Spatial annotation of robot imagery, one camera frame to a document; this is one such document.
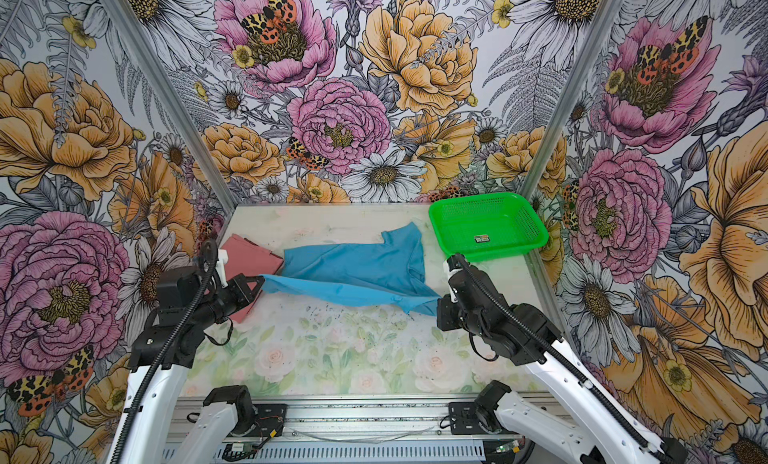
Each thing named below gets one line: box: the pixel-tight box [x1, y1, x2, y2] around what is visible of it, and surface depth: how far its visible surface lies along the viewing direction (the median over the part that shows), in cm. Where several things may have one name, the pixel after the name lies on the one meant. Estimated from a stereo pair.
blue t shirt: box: [260, 222, 441, 317], surface depth 104 cm
